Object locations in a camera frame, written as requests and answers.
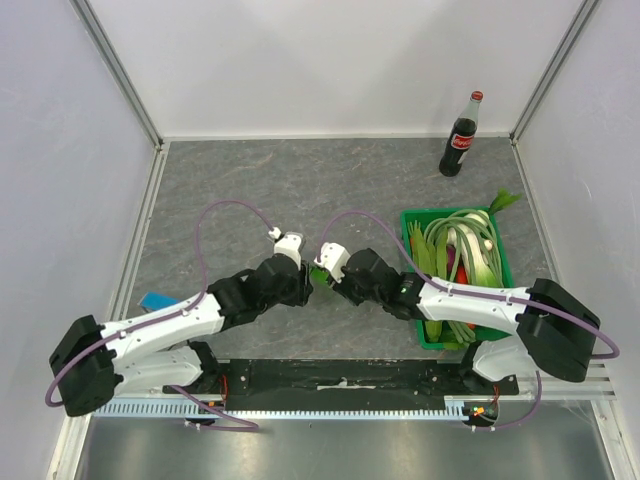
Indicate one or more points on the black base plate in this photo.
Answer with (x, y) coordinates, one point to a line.
(343, 384)

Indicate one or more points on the cola glass bottle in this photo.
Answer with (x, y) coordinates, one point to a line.
(461, 136)

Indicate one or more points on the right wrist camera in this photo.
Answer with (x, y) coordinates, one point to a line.
(332, 259)

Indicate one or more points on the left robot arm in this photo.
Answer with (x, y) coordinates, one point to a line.
(89, 362)

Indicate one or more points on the purple onion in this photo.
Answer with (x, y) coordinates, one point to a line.
(452, 258)

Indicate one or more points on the green plastic tray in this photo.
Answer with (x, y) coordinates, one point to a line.
(475, 235)

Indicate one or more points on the blue small box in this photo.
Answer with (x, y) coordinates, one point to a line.
(152, 301)

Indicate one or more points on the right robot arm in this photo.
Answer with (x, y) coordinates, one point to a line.
(545, 327)

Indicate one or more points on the orange carrot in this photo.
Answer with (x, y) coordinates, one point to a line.
(461, 275)

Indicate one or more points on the grey cable duct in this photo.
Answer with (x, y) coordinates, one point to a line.
(178, 408)

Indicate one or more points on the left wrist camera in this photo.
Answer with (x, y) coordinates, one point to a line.
(289, 244)

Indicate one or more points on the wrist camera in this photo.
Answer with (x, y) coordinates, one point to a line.
(289, 244)
(332, 259)

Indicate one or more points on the green long beans bundle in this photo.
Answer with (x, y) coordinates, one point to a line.
(465, 235)

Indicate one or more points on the green paper box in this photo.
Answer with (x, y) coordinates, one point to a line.
(319, 276)

